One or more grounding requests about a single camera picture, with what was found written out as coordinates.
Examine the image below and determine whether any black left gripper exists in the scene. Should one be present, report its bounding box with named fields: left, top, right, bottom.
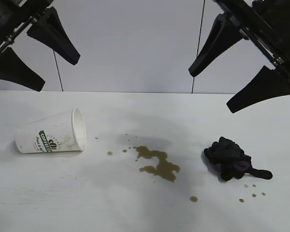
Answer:
left=0, top=0, right=81, bottom=92

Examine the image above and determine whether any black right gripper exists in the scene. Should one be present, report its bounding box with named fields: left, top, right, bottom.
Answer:
left=188, top=0, right=290, bottom=114

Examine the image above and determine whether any white paper coffee cup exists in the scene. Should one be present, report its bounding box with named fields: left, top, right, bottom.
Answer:
left=14, top=108, right=87, bottom=155

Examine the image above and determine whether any black cleaning cloth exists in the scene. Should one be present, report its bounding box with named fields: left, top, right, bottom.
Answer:
left=203, top=136, right=273, bottom=182

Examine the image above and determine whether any brown coffee puddle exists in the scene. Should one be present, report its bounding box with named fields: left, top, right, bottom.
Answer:
left=134, top=145, right=181, bottom=183

